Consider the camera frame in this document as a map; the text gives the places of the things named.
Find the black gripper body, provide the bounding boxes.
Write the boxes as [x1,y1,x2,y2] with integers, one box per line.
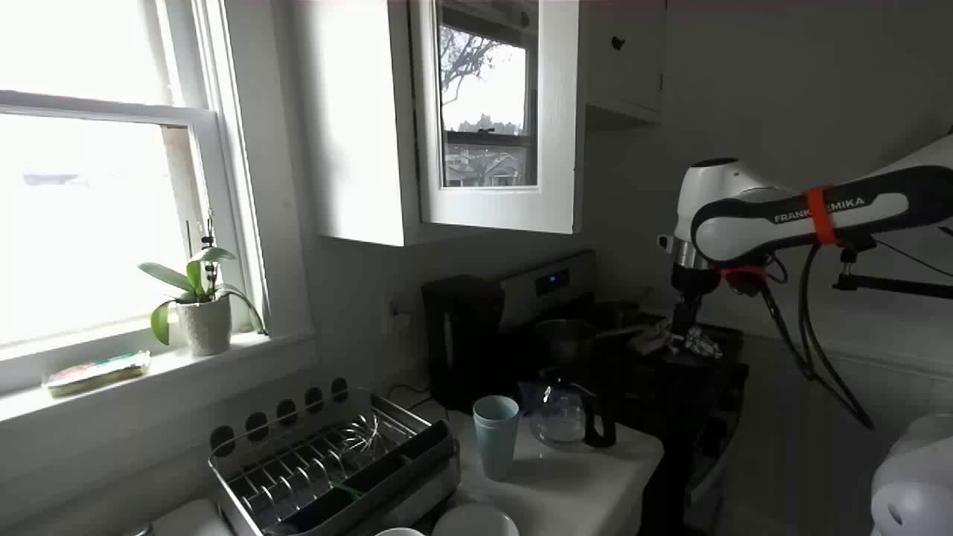
[671,266,717,337]

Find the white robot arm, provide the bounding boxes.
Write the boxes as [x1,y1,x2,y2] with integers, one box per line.
[667,138,953,337]

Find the steel saucepan near coffee maker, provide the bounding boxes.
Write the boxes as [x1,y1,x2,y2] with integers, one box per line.
[534,319,638,365]

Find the black coffee maker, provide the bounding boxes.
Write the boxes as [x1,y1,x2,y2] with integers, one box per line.
[422,278,503,410]

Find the floral kitchen towel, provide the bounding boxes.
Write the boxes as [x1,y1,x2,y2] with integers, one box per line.
[628,321,723,361]

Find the stainless black gas stove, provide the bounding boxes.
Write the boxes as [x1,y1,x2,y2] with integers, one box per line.
[500,252,749,536]

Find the light blue plastic cup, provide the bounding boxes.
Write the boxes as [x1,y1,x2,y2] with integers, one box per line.
[473,397,521,479]

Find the white upper cabinet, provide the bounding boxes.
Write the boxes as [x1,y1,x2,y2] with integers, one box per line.
[290,0,667,248]

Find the white plate front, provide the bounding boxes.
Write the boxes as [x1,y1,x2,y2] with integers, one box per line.
[433,502,519,536]

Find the metal dish drying rack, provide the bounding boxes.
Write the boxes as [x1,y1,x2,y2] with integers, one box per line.
[208,382,458,536]

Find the potted green plant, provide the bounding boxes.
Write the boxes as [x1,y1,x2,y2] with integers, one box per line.
[141,230,266,356]

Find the sponge on window sill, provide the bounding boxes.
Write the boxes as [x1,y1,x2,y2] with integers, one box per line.
[44,353,147,400]

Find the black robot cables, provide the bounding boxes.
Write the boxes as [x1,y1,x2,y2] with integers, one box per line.
[723,233,953,432]

